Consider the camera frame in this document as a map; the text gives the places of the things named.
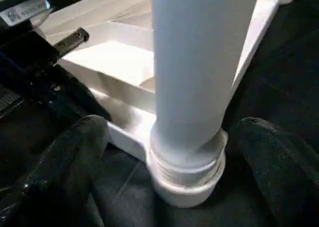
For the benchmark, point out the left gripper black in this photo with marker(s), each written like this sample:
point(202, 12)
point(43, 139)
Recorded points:
point(30, 57)

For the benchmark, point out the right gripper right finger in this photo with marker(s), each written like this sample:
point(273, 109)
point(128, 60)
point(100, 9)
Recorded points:
point(284, 172)

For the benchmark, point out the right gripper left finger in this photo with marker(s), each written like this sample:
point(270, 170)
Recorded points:
point(55, 177)

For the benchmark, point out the white plastic table top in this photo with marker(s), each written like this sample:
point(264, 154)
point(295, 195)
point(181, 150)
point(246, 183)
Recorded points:
point(114, 62)

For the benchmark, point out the white plastic table leg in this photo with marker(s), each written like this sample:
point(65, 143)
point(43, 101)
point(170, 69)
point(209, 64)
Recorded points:
point(199, 62)

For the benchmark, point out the black mat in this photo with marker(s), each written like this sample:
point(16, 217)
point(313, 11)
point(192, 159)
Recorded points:
point(279, 87)

